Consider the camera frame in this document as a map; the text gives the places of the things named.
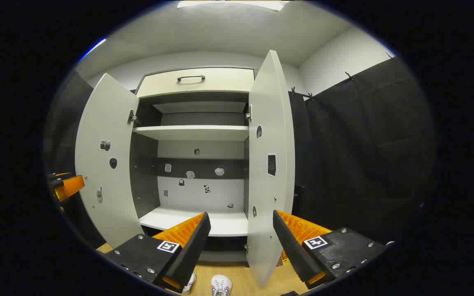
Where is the white cabinet door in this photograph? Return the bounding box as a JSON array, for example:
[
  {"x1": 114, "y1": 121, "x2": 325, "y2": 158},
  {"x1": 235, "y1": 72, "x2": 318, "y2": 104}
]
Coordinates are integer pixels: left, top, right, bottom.
[
  {"x1": 74, "y1": 73, "x2": 145, "y2": 249},
  {"x1": 246, "y1": 50, "x2": 296, "y2": 288}
]

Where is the black backdrop cloth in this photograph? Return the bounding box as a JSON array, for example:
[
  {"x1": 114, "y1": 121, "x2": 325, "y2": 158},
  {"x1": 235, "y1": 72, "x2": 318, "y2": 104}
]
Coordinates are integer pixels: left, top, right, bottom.
[{"x1": 44, "y1": 55, "x2": 436, "y2": 249}]

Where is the ceiling light panel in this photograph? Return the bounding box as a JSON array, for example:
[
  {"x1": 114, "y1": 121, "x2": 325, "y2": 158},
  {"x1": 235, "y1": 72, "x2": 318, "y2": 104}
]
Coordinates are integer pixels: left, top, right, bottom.
[{"x1": 177, "y1": 0, "x2": 289, "y2": 12}]

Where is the white shoe cabinet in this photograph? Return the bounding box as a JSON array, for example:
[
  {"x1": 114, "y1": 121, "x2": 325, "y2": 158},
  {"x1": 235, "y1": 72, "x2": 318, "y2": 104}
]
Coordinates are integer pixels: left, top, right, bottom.
[{"x1": 129, "y1": 66, "x2": 258, "y2": 264}]

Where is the white cabinet drawer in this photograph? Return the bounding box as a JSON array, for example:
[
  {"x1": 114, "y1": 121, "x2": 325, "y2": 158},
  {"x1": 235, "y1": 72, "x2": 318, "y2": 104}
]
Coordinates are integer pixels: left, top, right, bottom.
[{"x1": 136, "y1": 68, "x2": 256, "y2": 98}]

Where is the white striped canvas shoe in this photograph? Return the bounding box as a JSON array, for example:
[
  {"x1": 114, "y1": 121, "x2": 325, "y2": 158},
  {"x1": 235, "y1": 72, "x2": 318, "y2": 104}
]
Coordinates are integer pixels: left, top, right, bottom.
[
  {"x1": 181, "y1": 273, "x2": 197, "y2": 294},
  {"x1": 211, "y1": 275, "x2": 232, "y2": 296}
]

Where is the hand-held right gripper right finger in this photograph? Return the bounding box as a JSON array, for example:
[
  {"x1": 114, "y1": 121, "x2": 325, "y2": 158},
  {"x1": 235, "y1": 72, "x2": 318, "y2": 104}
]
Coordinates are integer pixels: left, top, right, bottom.
[{"x1": 272, "y1": 210, "x2": 388, "y2": 290}]

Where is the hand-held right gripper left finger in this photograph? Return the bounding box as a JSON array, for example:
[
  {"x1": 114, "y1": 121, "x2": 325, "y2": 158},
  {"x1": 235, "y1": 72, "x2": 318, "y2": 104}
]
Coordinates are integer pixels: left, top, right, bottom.
[{"x1": 105, "y1": 212, "x2": 212, "y2": 293}]

